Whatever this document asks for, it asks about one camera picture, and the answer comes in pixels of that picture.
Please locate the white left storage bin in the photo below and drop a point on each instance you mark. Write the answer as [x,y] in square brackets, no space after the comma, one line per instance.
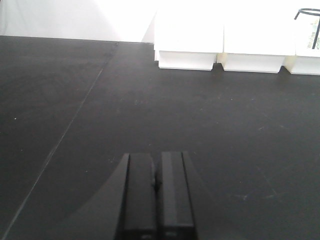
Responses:
[188,37]

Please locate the white middle storage bin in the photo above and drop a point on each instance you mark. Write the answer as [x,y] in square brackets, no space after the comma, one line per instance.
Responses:
[257,42]

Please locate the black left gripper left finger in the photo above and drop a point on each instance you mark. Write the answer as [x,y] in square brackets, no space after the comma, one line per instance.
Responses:
[138,217]

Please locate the white right storage bin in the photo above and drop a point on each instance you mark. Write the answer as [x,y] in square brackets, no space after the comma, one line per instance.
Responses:
[305,61]

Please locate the black wire tripod stand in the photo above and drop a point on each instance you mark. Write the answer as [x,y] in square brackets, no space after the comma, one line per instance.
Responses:
[308,21]

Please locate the white storage bin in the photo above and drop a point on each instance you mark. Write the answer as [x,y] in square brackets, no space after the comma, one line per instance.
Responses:
[257,42]
[305,61]
[188,37]

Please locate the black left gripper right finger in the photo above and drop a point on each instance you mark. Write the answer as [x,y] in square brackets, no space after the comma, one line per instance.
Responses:
[174,209]

